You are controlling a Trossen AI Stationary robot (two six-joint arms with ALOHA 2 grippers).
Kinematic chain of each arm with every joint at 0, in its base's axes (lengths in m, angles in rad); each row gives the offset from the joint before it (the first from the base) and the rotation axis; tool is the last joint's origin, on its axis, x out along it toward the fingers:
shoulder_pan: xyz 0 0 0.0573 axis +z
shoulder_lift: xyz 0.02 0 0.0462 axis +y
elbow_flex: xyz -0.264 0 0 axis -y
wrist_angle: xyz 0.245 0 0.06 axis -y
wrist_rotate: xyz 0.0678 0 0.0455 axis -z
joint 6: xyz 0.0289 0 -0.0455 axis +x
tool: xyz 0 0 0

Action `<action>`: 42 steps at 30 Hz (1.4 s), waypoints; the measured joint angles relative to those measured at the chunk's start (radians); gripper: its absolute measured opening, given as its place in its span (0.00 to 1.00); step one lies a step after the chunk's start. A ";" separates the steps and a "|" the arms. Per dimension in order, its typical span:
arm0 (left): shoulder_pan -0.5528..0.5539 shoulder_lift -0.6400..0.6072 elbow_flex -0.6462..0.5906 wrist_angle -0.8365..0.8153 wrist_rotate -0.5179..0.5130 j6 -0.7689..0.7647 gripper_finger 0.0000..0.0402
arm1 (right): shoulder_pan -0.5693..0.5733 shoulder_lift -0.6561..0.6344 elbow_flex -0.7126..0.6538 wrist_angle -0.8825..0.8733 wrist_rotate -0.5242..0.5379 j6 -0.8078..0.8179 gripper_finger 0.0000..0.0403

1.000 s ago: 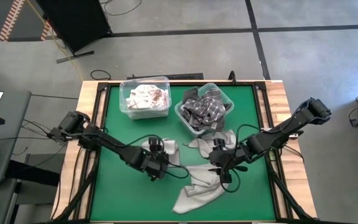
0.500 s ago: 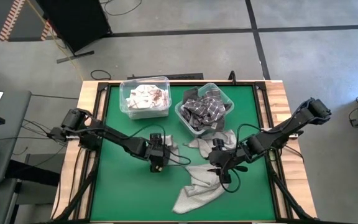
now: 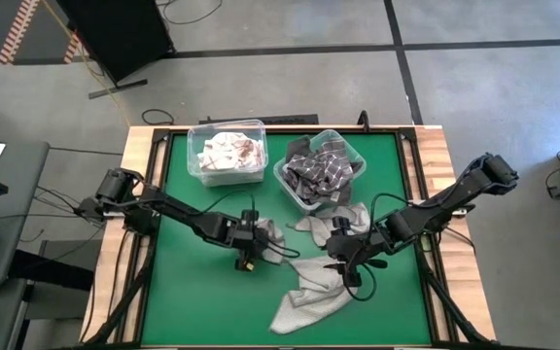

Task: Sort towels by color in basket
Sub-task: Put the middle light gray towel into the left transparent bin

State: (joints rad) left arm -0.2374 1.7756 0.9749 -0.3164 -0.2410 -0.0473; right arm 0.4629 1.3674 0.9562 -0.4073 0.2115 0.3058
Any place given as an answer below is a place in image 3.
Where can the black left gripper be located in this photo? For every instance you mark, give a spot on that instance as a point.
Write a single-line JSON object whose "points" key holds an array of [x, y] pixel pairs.
{"points": [[243, 240]]}

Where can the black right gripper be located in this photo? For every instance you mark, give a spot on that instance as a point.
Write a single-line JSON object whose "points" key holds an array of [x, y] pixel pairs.
{"points": [[355, 245]]}

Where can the light grey waffle towel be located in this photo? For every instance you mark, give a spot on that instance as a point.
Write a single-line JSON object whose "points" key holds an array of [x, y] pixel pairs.
{"points": [[319, 226], [276, 233], [309, 301]]}

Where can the dark grey plaid towel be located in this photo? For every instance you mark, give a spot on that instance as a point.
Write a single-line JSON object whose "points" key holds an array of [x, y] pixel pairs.
{"points": [[319, 175]]}

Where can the clear plastic bin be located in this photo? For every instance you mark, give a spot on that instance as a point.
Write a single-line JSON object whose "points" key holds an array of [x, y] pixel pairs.
{"points": [[358, 155], [195, 146]]}

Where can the white checked towel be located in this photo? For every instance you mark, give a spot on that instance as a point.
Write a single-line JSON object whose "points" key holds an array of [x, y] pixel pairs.
{"points": [[226, 150]]}

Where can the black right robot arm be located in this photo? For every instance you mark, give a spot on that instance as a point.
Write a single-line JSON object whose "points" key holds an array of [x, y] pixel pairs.
{"points": [[445, 199]]}

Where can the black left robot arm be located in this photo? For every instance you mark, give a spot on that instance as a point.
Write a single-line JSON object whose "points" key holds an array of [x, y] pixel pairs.
{"points": [[173, 214]]}

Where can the green table mat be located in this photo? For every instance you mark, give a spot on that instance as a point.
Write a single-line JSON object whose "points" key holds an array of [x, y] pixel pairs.
{"points": [[187, 291]]}

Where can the black power strip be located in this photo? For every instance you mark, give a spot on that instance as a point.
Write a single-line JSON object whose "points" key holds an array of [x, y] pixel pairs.
{"points": [[260, 119]]}

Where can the wooden table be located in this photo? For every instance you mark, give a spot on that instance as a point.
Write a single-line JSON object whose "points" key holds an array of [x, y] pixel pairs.
{"points": [[435, 146]]}

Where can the black floor box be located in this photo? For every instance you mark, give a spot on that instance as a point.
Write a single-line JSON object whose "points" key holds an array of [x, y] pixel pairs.
{"points": [[51, 272]]}

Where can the grey desk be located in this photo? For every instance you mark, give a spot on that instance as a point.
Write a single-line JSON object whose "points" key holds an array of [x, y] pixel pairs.
{"points": [[22, 194]]}

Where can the black partition panel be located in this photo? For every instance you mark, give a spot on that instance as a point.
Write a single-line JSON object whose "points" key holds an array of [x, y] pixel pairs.
{"points": [[115, 34]]}

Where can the black metal table frame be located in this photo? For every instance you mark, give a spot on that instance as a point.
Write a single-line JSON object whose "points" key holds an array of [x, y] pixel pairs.
{"points": [[280, 130]]}

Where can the black frame strut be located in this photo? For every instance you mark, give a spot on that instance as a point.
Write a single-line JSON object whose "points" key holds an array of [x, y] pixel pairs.
{"points": [[455, 311], [129, 296]]}

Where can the black clamp post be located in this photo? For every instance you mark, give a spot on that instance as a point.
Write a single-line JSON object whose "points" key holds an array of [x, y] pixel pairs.
{"points": [[363, 119]]}

